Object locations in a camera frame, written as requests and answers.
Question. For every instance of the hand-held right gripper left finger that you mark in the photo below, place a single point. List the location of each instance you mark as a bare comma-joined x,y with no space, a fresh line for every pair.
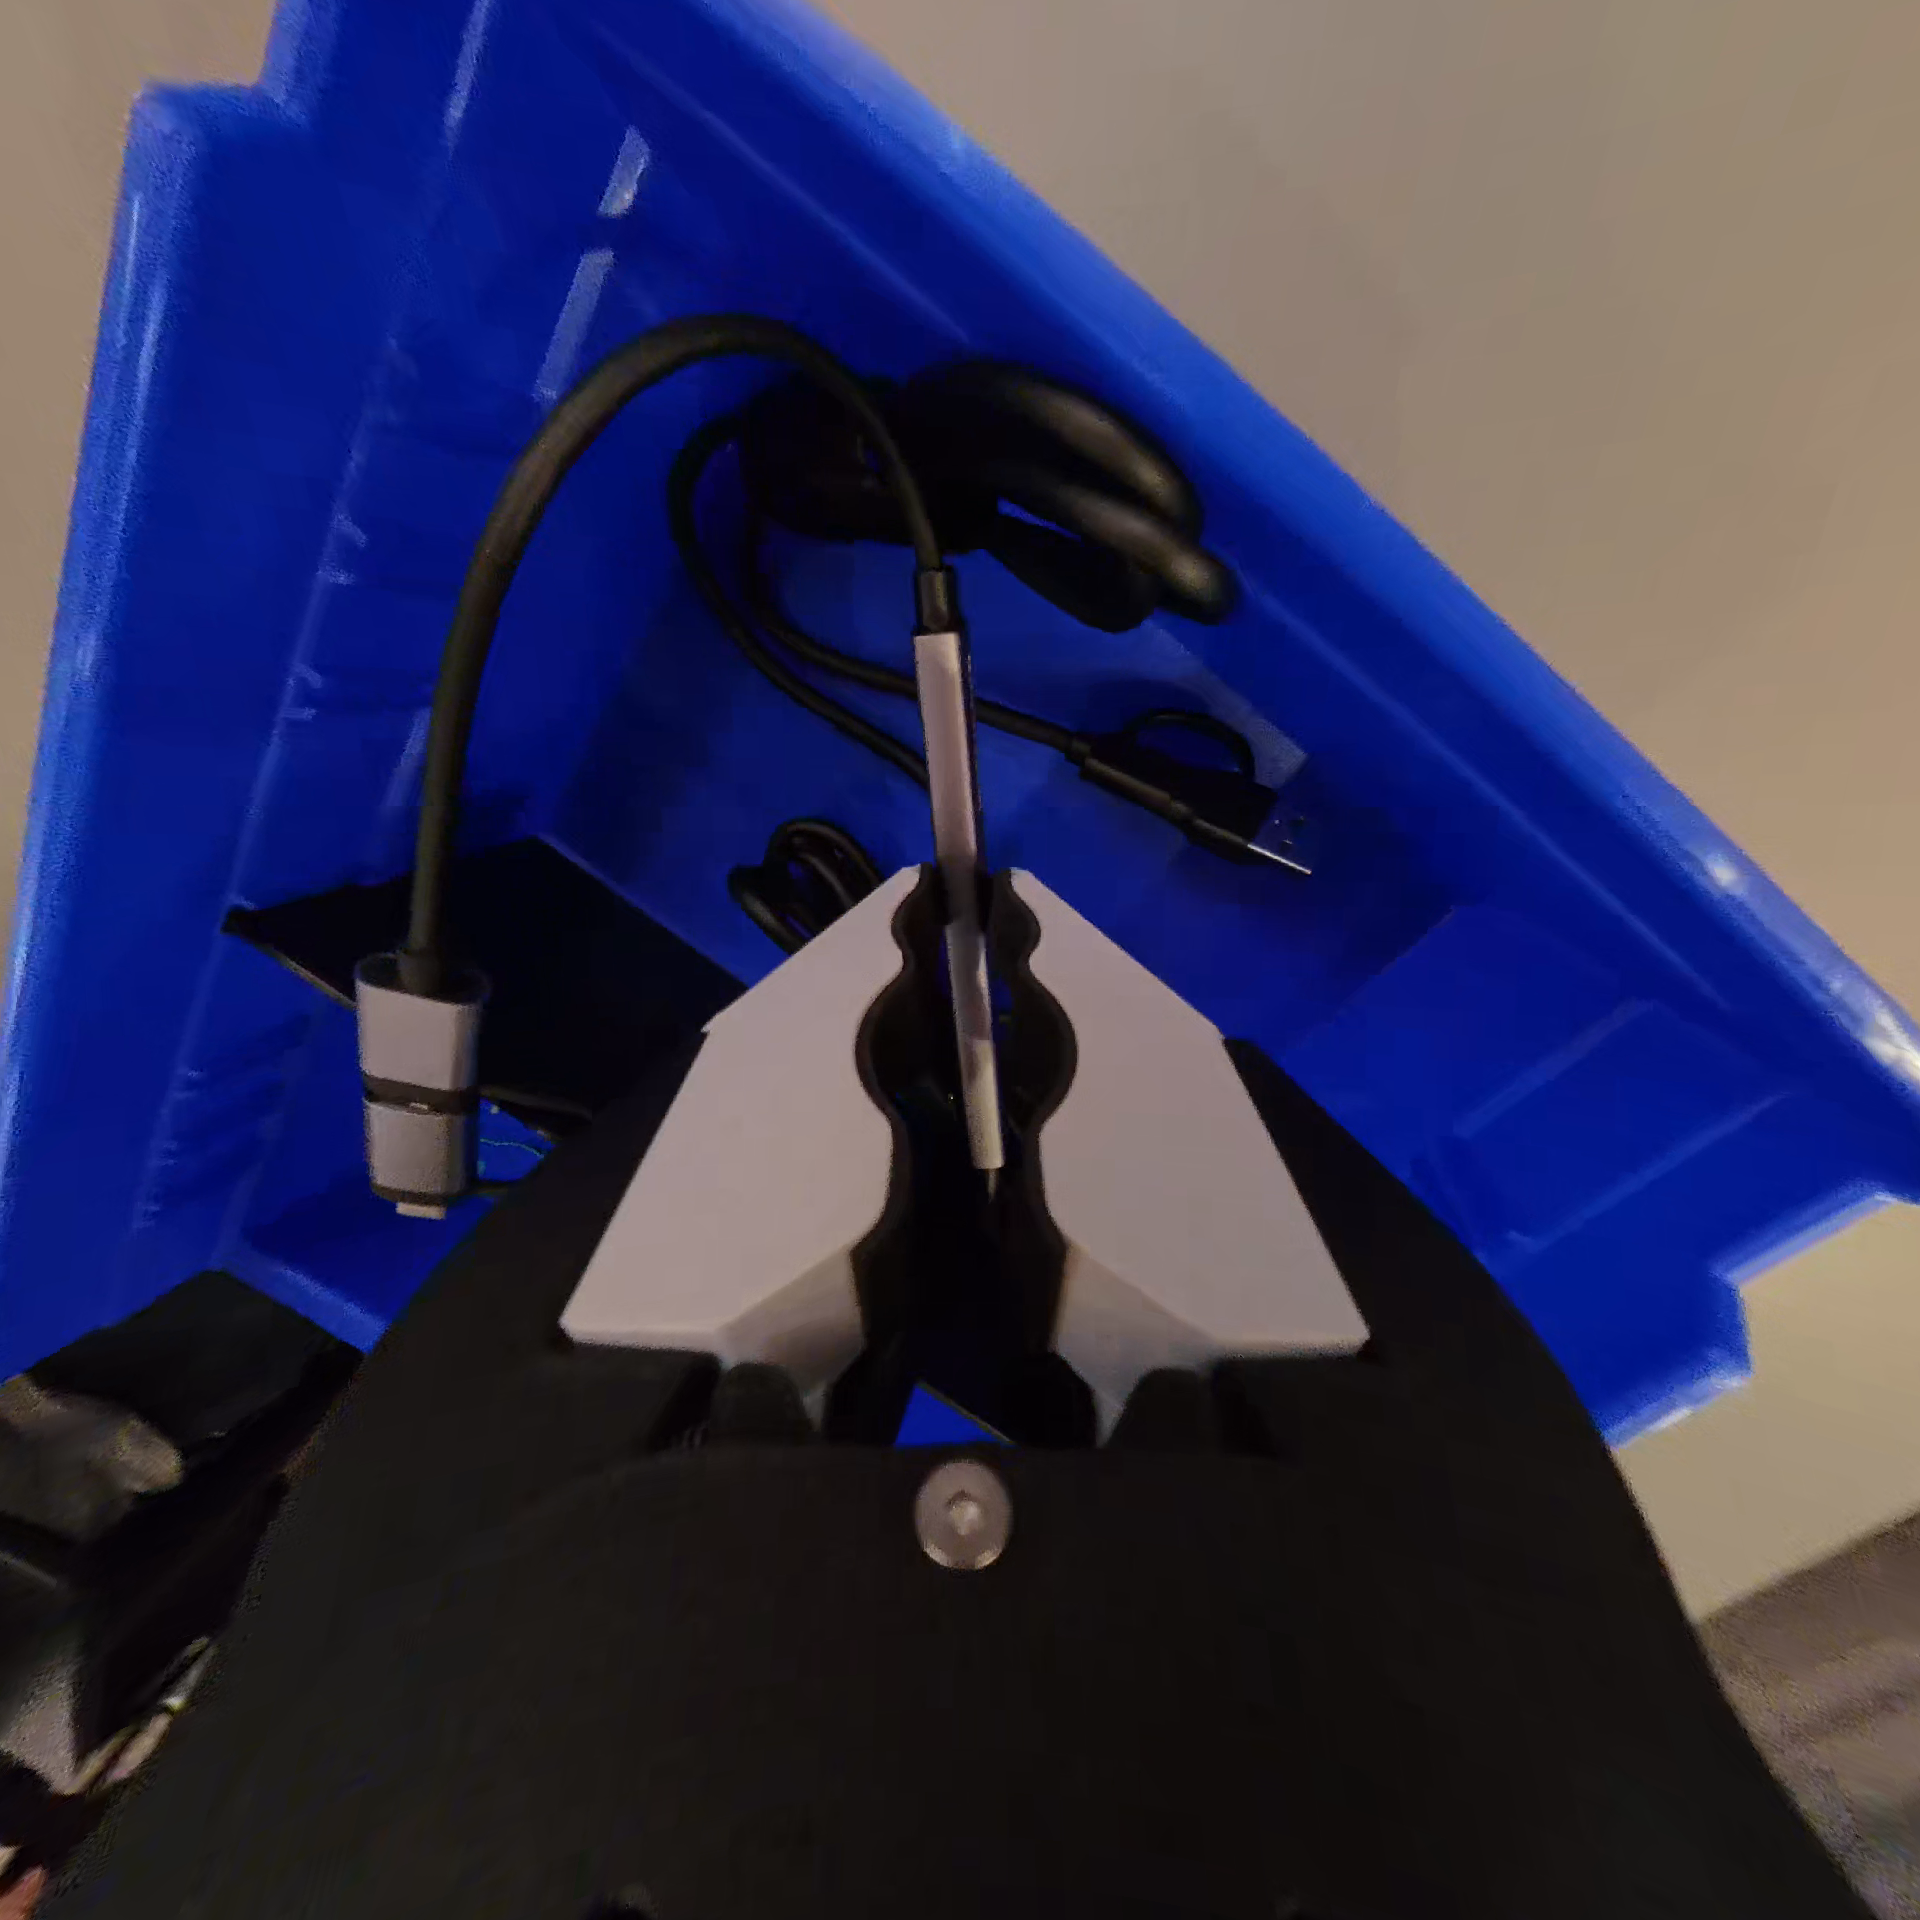
722,1185

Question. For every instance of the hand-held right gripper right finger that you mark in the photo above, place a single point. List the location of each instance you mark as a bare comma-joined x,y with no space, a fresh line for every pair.
1202,1185

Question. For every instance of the blue plastic bin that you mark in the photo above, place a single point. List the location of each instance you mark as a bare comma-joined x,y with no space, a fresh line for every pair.
1500,930

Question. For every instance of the black plastic bin divider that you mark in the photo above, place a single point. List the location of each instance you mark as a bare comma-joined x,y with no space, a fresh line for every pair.
570,961

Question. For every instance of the black battery charger case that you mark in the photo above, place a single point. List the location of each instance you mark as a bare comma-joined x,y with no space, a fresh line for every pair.
182,1348

